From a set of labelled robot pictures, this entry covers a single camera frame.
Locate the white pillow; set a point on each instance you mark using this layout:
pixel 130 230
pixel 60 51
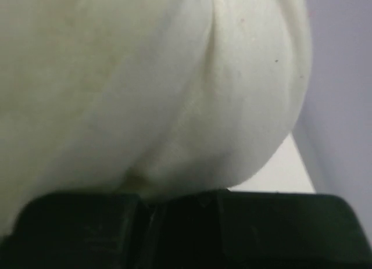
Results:
pixel 160 98

